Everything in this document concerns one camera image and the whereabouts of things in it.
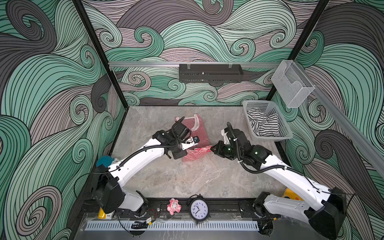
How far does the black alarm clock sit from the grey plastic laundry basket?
51cm

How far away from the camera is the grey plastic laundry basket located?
39.2 inches

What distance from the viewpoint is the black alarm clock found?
697mm
